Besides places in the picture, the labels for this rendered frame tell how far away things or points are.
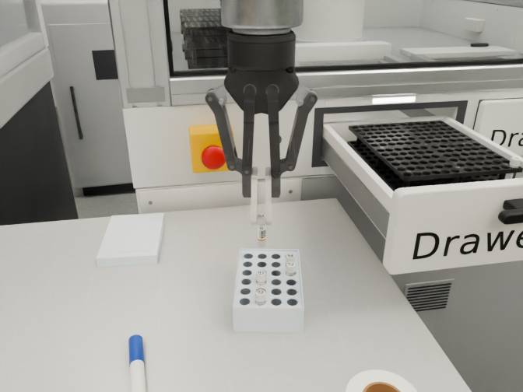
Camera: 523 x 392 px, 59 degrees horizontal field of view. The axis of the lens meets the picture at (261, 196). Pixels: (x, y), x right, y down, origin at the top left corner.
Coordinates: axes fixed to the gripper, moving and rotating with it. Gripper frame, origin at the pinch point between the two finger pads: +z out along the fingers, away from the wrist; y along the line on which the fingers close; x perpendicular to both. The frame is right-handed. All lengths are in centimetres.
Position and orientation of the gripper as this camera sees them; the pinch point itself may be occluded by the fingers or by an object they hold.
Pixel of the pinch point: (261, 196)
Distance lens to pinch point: 59.0
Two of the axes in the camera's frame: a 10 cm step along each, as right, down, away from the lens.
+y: -10.0, -0.1, 0.2
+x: -0.2, 4.6, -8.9
